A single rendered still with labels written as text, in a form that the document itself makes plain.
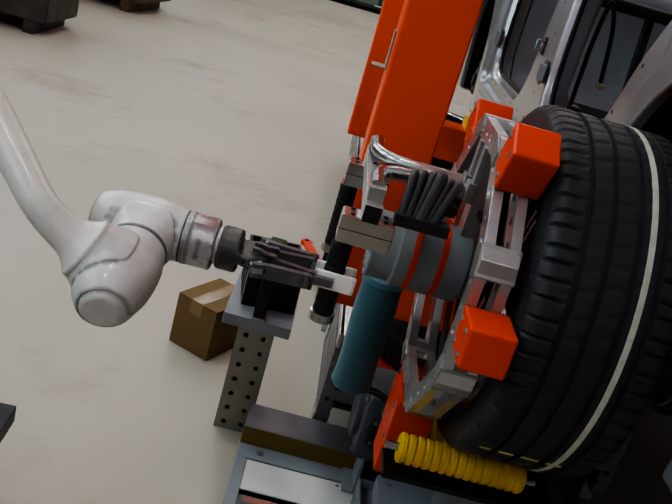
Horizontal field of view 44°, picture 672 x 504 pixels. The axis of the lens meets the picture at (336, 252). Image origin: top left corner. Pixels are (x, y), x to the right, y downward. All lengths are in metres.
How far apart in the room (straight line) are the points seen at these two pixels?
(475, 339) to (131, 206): 0.58
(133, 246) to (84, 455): 1.06
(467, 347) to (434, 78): 0.84
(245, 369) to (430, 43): 1.02
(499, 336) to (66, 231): 0.65
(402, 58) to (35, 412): 1.32
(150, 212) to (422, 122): 0.80
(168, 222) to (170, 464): 1.03
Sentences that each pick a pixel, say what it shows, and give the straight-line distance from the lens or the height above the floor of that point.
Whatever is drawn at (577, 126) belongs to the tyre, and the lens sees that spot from 1.45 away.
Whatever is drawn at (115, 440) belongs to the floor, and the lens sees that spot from 2.31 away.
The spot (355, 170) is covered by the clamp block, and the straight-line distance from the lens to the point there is 1.67.
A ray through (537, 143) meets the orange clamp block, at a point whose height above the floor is 1.14.
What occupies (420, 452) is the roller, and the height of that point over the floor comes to 0.53.
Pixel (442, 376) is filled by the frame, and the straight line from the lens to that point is 1.37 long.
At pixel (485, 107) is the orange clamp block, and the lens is 1.73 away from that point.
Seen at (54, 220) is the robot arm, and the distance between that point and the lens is 1.27.
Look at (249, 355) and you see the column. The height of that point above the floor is 0.25.
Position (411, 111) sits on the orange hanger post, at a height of 1.03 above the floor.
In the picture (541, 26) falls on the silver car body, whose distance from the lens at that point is 3.98.
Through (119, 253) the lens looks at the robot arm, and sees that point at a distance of 1.25.
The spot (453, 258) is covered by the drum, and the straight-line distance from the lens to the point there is 1.51.
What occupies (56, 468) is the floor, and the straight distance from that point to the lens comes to 2.20.
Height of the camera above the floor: 1.35
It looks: 20 degrees down
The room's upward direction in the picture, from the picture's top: 16 degrees clockwise
